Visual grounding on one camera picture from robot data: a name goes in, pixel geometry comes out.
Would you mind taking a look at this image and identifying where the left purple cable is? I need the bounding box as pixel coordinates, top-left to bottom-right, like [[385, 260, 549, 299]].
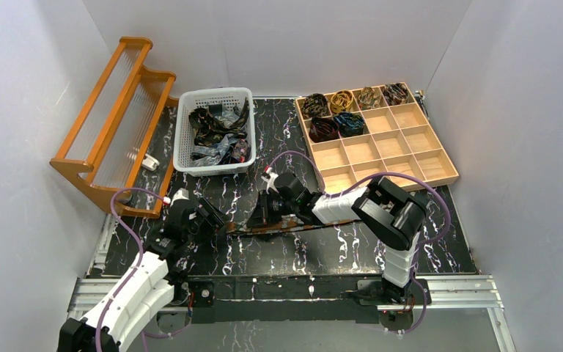
[[94, 187, 193, 352]]

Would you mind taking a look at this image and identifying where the wooden compartment tray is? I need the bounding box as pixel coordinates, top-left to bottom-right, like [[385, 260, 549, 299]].
[[295, 82, 460, 193]]

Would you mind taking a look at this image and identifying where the rolled brown multicolour tie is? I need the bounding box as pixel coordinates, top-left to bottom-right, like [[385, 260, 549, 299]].
[[357, 87, 380, 110]]

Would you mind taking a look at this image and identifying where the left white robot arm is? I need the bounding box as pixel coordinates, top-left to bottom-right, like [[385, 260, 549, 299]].
[[57, 188, 228, 351]]

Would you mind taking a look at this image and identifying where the dark red purple tie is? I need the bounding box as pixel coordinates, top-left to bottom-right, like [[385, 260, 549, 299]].
[[229, 139, 251, 164]]

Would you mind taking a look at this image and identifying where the grey blue tie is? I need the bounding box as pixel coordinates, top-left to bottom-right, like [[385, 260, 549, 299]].
[[191, 136, 238, 167]]

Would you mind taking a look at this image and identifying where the orange wooden rack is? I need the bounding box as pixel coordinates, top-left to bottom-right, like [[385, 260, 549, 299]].
[[50, 37, 178, 218]]

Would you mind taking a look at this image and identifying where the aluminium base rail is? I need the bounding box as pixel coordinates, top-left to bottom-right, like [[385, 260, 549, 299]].
[[58, 274, 515, 352]]

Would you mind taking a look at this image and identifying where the orange grey patterned tie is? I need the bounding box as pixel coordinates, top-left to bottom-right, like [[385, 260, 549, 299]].
[[226, 216, 361, 236]]

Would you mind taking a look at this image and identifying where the rolled dark red tie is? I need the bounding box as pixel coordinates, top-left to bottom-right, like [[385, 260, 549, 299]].
[[308, 117, 339, 143]]

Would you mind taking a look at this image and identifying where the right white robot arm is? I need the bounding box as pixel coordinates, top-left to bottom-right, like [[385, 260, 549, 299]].
[[246, 167, 427, 304]]

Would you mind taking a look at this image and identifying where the small white clip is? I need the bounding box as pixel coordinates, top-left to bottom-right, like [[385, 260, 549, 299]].
[[141, 154, 160, 172]]

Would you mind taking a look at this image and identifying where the dark camouflage tie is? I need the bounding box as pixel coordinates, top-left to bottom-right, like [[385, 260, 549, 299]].
[[188, 98, 251, 147]]

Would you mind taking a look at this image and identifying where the rolled dark striped tie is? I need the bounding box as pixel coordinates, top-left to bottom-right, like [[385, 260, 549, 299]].
[[382, 82, 409, 106]]

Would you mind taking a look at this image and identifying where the rolled dark brown tie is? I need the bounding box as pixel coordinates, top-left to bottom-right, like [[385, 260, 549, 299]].
[[301, 93, 330, 120]]

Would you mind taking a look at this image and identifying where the rolled yellow tie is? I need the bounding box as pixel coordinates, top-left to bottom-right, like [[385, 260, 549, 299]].
[[330, 89, 354, 114]]

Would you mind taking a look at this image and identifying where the rolled blue black tie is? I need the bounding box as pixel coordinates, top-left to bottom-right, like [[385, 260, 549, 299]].
[[333, 111, 365, 138]]

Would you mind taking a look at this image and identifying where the white plastic basket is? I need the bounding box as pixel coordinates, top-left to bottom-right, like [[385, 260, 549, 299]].
[[172, 87, 257, 177]]

